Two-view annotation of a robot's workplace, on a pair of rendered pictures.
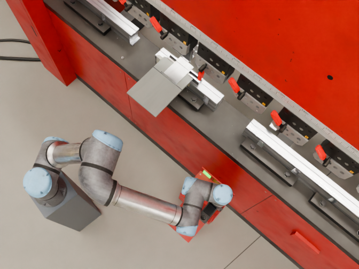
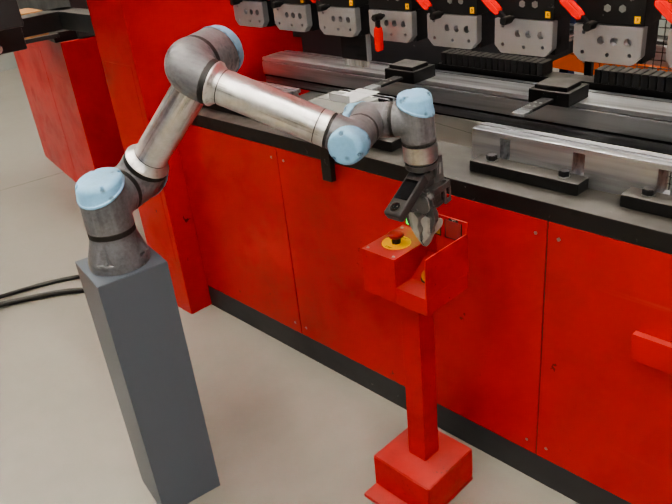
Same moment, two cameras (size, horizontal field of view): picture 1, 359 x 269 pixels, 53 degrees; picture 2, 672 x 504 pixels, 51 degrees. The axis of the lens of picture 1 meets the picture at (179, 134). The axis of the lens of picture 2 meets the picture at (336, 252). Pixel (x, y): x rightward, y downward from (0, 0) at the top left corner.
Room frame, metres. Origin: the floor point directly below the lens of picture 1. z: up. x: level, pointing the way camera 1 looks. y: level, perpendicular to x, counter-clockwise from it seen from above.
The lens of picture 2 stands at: (-1.15, -0.39, 1.58)
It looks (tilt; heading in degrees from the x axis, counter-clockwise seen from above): 28 degrees down; 16
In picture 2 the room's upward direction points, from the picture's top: 6 degrees counter-clockwise
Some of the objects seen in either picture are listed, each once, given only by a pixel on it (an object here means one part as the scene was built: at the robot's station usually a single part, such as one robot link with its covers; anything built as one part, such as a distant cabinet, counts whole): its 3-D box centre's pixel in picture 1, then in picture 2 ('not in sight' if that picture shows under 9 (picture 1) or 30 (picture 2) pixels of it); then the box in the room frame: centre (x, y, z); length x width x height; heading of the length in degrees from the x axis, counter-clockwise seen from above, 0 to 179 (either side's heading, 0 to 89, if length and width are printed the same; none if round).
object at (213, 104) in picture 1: (188, 79); not in sight; (0.86, 0.00, 0.92); 0.39 x 0.06 x 0.10; 58
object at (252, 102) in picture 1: (256, 88); (461, 10); (0.69, -0.27, 1.26); 0.15 x 0.09 x 0.17; 58
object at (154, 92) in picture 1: (160, 86); (324, 107); (0.77, 0.13, 1.00); 0.26 x 0.18 x 0.01; 148
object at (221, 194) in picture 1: (221, 195); (415, 117); (0.28, -0.20, 1.12); 0.09 x 0.08 x 0.11; 83
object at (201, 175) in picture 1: (205, 196); (414, 257); (0.34, -0.18, 0.75); 0.20 x 0.16 x 0.18; 58
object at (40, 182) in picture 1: (40, 182); (105, 200); (0.24, 0.56, 0.94); 0.13 x 0.12 x 0.14; 173
